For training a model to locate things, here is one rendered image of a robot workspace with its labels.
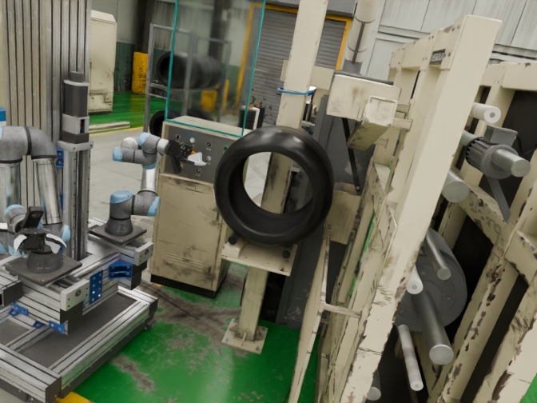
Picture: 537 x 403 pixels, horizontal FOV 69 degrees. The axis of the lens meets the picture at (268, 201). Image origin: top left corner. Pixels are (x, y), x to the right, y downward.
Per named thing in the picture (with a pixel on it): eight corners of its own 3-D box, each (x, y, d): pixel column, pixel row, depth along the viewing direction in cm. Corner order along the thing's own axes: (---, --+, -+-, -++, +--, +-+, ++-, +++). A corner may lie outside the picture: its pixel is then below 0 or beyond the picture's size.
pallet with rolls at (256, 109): (238, 131, 955) (243, 99, 929) (270, 138, 943) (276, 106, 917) (222, 138, 843) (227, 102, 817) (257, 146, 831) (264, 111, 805)
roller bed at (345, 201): (323, 225, 241) (335, 180, 231) (347, 232, 239) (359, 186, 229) (321, 238, 222) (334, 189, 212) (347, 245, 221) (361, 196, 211)
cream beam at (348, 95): (329, 102, 204) (336, 73, 199) (377, 113, 201) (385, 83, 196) (324, 114, 147) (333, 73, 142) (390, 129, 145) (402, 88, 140)
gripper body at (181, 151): (188, 148, 196) (167, 140, 197) (184, 164, 199) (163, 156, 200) (194, 145, 203) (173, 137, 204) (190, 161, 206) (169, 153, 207)
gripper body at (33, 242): (45, 253, 142) (34, 239, 149) (48, 232, 140) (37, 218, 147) (20, 256, 136) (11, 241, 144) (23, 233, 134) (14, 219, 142)
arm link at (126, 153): (122, 132, 244) (113, 144, 199) (141, 134, 247) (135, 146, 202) (121, 150, 247) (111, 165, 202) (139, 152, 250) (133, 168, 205)
